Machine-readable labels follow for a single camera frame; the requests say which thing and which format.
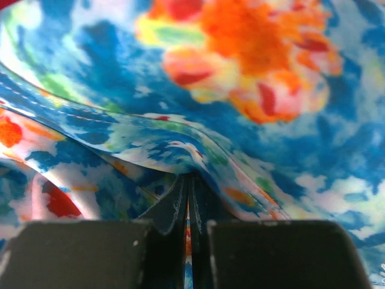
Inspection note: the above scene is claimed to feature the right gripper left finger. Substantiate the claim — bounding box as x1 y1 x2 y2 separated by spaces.
1 175 186 288

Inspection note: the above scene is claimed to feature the blue floral garment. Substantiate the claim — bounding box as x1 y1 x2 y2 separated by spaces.
1 1 384 288

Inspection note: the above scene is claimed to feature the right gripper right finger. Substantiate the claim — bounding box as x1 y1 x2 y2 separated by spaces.
188 176 371 289

